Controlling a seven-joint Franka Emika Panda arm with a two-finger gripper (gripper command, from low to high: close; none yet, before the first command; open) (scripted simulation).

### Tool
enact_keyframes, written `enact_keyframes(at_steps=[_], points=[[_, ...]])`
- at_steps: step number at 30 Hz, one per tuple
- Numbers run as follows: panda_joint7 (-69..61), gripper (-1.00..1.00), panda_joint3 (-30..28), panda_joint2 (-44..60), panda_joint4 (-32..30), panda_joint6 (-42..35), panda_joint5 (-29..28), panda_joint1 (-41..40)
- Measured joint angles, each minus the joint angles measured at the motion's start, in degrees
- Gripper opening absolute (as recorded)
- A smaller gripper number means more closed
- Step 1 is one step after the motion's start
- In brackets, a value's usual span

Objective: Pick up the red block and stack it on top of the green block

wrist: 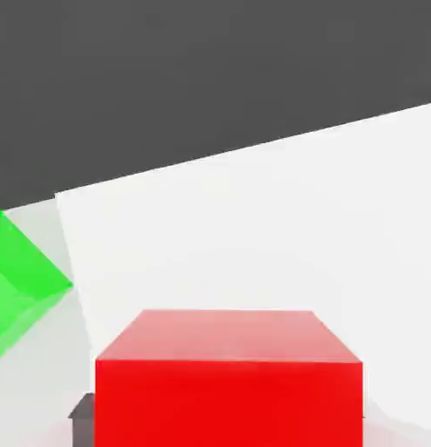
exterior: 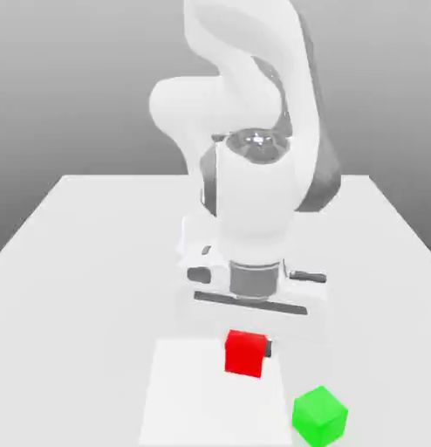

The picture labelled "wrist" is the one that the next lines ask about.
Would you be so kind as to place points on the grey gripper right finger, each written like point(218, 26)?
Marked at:
point(370, 431)

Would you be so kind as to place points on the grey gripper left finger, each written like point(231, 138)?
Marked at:
point(83, 420)

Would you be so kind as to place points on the small red cube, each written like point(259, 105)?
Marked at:
point(228, 398)

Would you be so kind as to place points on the small green cube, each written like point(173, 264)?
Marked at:
point(16, 283)

